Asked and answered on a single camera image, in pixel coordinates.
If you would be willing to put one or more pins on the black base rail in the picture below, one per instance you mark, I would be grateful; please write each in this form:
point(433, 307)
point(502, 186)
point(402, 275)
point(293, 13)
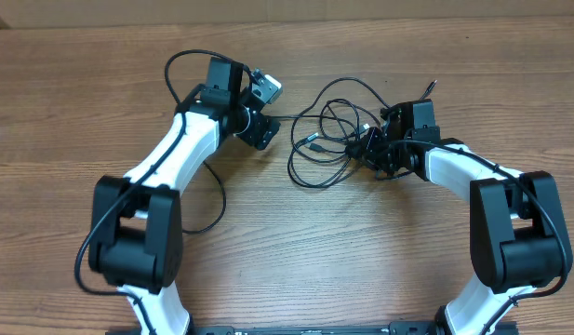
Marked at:
point(394, 328)

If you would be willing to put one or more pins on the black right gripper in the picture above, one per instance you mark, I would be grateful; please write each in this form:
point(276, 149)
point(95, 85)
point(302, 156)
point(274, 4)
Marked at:
point(367, 151)

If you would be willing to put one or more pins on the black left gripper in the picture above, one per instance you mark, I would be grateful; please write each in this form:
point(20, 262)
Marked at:
point(261, 131)

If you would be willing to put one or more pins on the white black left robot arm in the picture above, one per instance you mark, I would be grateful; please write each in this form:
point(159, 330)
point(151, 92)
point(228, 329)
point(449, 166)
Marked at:
point(136, 237)

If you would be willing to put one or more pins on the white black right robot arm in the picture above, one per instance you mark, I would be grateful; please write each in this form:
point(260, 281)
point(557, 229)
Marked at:
point(519, 244)

